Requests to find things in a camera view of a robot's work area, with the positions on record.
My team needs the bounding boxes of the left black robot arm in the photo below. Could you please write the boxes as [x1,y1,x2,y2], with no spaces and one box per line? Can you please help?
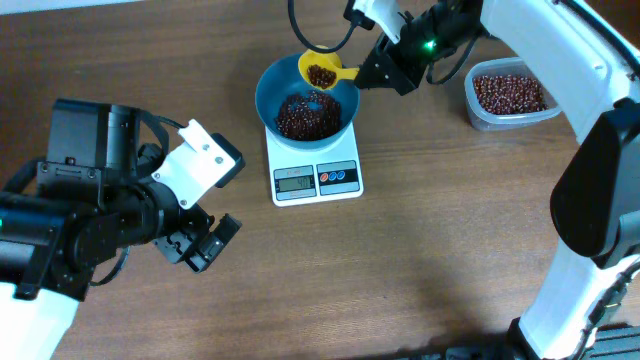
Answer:
[1,99,245,359]

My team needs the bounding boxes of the yellow plastic measuring scoop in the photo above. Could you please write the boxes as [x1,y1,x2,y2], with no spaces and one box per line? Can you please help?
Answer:
[298,50,359,91]

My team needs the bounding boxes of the clear plastic food container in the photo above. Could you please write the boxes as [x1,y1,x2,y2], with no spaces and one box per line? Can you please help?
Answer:
[464,57,561,131]

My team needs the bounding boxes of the teal plastic bowl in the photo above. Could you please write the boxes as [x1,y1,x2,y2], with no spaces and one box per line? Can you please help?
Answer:
[255,54,360,152]

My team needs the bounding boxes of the white digital kitchen scale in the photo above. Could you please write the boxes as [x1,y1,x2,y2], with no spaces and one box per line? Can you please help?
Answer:
[266,124,364,207]

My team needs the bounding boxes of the red beans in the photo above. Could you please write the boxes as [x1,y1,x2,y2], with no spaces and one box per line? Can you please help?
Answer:
[275,90,342,141]

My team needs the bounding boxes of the right black camera cable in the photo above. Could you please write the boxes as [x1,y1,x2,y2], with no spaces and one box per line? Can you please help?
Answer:
[287,0,359,55]

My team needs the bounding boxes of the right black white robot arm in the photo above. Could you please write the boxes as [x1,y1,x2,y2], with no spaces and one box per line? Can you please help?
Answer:
[345,0,639,359]

